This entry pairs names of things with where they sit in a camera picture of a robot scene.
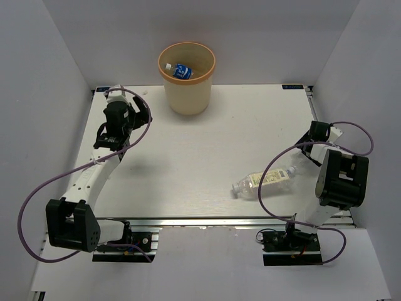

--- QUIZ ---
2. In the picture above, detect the blue label bottle white cap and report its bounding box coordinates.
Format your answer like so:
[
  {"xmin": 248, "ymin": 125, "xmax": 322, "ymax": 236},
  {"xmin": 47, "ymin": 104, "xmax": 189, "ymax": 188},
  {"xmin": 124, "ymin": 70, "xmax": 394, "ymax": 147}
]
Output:
[{"xmin": 165, "ymin": 63, "xmax": 194, "ymax": 80}]

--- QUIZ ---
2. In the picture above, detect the large clear bottle beige label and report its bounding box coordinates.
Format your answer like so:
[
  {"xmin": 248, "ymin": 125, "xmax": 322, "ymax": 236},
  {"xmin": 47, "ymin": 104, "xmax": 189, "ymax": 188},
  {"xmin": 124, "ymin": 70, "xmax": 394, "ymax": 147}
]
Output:
[{"xmin": 231, "ymin": 166, "xmax": 297, "ymax": 201}]

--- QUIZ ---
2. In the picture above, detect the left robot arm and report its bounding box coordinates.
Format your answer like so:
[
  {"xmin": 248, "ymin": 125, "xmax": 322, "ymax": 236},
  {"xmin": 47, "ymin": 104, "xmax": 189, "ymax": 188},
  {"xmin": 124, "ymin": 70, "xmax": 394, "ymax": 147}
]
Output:
[{"xmin": 46, "ymin": 93, "xmax": 152, "ymax": 252}]

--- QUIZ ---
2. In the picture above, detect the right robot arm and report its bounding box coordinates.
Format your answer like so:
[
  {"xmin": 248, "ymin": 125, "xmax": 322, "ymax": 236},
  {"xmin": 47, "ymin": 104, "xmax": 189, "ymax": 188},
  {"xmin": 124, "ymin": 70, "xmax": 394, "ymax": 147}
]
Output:
[{"xmin": 283, "ymin": 121, "xmax": 369, "ymax": 250}]

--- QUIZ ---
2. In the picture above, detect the beige plastic bin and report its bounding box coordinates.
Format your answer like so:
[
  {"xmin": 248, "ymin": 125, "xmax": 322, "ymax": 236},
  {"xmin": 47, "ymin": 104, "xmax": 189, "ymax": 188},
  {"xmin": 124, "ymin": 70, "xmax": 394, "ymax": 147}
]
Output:
[{"xmin": 158, "ymin": 41, "xmax": 216, "ymax": 116}]

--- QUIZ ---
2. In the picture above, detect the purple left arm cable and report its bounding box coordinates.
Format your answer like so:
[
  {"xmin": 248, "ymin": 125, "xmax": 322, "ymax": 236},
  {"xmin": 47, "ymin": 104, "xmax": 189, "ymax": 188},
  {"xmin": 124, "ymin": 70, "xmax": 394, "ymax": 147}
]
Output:
[{"xmin": 18, "ymin": 88, "xmax": 154, "ymax": 263}]

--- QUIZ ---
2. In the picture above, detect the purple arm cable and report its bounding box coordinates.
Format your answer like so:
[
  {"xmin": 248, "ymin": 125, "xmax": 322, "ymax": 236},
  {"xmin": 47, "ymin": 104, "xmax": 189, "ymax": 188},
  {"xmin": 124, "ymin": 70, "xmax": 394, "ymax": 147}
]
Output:
[
  {"xmin": 18, "ymin": 88, "xmax": 154, "ymax": 263},
  {"xmin": 256, "ymin": 120, "xmax": 375, "ymax": 266}
]

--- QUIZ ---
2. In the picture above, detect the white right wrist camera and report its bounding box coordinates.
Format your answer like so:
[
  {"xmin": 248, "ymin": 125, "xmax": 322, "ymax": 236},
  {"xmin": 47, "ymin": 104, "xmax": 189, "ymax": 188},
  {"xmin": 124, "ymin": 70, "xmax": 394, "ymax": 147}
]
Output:
[{"xmin": 327, "ymin": 125, "xmax": 343, "ymax": 144}]

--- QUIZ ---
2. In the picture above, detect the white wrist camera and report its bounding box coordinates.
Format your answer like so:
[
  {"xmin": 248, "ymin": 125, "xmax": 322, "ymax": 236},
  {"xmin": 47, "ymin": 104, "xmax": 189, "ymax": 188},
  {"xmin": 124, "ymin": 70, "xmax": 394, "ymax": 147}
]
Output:
[
  {"xmin": 327, "ymin": 125, "xmax": 343, "ymax": 144},
  {"xmin": 104, "ymin": 85, "xmax": 128, "ymax": 105}
]

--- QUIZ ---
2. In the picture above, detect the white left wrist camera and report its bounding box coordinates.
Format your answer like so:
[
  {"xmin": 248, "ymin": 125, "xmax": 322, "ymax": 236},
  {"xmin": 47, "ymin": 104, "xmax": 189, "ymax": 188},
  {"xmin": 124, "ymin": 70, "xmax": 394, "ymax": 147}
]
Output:
[{"xmin": 104, "ymin": 85, "xmax": 128, "ymax": 105}]

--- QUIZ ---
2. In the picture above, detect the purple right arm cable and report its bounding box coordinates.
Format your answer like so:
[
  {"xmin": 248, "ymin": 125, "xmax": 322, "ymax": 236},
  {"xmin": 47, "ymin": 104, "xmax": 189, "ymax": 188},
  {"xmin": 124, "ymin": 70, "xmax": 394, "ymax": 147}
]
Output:
[{"xmin": 256, "ymin": 120, "xmax": 375, "ymax": 266}]

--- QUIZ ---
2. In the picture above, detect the aluminium right side rail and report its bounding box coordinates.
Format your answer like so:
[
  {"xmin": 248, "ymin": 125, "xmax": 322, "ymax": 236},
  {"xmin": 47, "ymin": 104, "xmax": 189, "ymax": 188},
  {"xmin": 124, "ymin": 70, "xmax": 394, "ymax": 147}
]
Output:
[{"xmin": 305, "ymin": 84, "xmax": 357, "ymax": 225}]

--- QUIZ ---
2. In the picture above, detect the aluminium rail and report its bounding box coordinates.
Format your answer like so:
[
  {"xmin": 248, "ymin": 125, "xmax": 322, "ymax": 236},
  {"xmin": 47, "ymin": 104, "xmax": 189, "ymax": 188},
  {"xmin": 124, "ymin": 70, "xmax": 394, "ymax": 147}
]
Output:
[
  {"xmin": 305, "ymin": 84, "xmax": 357, "ymax": 225},
  {"xmin": 56, "ymin": 216, "xmax": 355, "ymax": 229}
]

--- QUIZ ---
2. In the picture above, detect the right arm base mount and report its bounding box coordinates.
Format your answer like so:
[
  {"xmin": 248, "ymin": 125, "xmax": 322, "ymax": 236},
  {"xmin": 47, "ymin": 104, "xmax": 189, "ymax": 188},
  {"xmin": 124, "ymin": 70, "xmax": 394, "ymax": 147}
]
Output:
[{"xmin": 256, "ymin": 228, "xmax": 323, "ymax": 267}]

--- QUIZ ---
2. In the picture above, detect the aluminium front rail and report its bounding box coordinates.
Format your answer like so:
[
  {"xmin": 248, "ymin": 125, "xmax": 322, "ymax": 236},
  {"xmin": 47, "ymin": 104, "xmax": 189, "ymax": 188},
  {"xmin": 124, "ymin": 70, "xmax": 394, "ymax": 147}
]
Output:
[{"xmin": 56, "ymin": 216, "xmax": 355, "ymax": 229}]

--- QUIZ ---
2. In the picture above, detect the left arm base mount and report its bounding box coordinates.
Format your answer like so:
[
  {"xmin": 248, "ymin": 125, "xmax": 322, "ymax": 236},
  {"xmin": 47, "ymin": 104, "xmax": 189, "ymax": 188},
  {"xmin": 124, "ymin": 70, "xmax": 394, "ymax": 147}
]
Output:
[{"xmin": 92, "ymin": 228, "xmax": 159, "ymax": 263}]

